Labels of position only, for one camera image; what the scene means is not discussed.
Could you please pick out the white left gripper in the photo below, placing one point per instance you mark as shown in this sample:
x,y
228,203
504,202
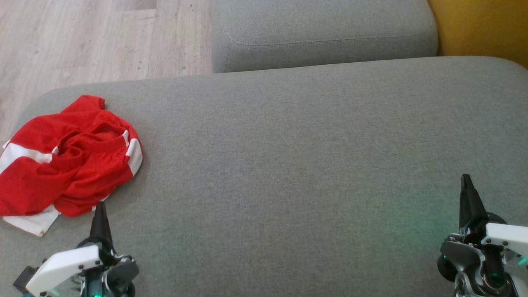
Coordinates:
x,y
66,264

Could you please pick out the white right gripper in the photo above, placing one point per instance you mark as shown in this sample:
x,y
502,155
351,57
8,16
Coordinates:
x,y
503,243

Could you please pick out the red garment with white band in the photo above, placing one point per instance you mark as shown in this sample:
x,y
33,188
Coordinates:
x,y
82,165

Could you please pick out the mustard yellow upholstered furniture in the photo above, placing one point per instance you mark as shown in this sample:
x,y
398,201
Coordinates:
x,y
486,24

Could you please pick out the large grey sofa seat cushion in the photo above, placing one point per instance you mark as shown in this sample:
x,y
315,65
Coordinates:
x,y
288,165

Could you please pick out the small grey sofa cushion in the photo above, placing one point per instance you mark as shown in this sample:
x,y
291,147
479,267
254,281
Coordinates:
x,y
321,33

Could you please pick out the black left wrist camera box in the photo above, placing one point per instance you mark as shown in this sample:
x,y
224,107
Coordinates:
x,y
25,278

